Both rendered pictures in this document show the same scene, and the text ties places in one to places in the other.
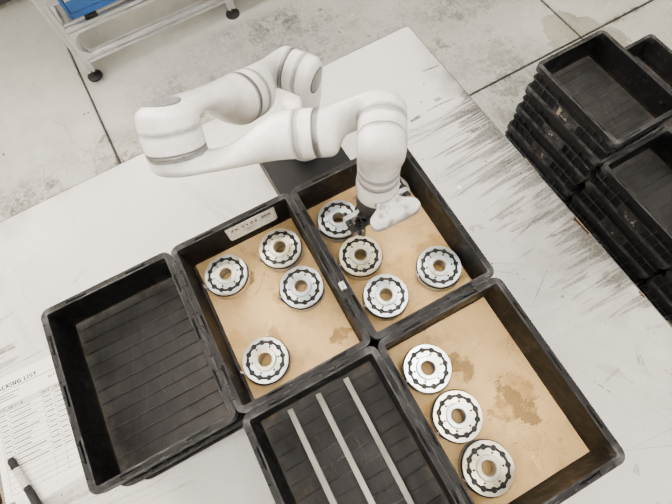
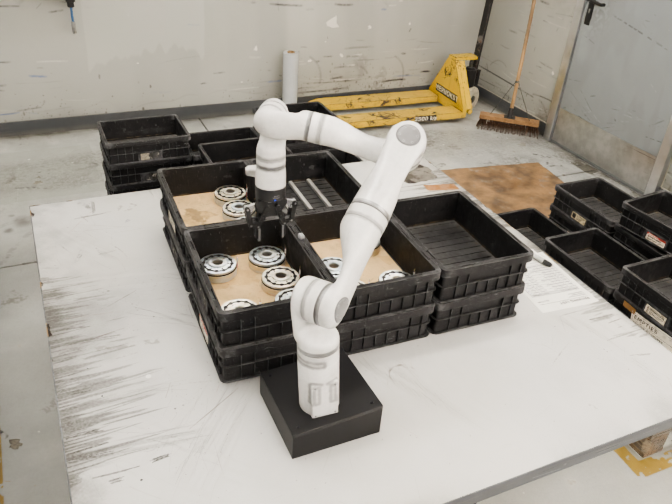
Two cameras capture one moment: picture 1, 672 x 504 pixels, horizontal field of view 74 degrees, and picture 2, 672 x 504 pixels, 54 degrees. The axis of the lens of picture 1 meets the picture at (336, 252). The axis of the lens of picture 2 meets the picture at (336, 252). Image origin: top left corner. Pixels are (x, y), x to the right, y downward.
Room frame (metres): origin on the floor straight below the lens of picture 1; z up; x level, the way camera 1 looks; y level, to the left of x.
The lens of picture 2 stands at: (1.83, -0.03, 1.88)
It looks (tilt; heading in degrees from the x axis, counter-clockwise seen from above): 32 degrees down; 176
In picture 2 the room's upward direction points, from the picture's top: 5 degrees clockwise
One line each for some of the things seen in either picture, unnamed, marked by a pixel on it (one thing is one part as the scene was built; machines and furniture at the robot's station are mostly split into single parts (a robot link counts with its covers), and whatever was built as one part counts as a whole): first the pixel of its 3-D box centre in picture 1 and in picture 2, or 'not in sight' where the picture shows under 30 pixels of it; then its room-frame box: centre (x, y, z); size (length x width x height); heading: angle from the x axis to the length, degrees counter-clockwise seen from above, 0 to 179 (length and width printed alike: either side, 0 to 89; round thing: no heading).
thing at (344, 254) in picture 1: (360, 255); (280, 277); (0.36, -0.06, 0.86); 0.10 x 0.10 x 0.01
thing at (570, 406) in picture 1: (486, 399); (218, 208); (0.01, -0.26, 0.87); 0.40 x 0.30 x 0.11; 21
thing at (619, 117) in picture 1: (578, 125); not in sight; (0.95, -1.00, 0.37); 0.40 x 0.30 x 0.45; 22
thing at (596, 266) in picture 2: not in sight; (592, 289); (-0.41, 1.25, 0.31); 0.40 x 0.30 x 0.34; 22
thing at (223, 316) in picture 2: (387, 232); (255, 263); (0.39, -0.12, 0.92); 0.40 x 0.30 x 0.02; 21
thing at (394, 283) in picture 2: (266, 294); (360, 245); (0.28, 0.16, 0.92); 0.40 x 0.30 x 0.02; 21
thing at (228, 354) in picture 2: not in sight; (255, 311); (0.39, -0.12, 0.76); 0.40 x 0.30 x 0.12; 21
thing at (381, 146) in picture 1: (380, 151); (272, 133); (0.36, -0.09, 1.27); 0.09 x 0.07 x 0.15; 170
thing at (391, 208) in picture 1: (383, 188); (268, 169); (0.36, -0.09, 1.18); 0.11 x 0.09 x 0.06; 20
